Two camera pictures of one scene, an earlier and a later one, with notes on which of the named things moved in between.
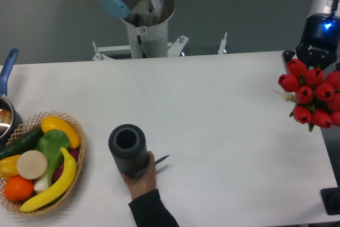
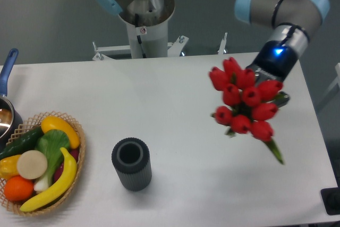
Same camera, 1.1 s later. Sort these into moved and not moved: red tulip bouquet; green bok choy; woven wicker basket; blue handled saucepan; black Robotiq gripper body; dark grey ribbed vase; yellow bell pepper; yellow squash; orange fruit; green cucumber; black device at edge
Moved: dark grey ribbed vase; red tulip bouquet; black Robotiq gripper body
Not moved: yellow bell pepper; woven wicker basket; blue handled saucepan; green cucumber; yellow squash; black device at edge; orange fruit; green bok choy
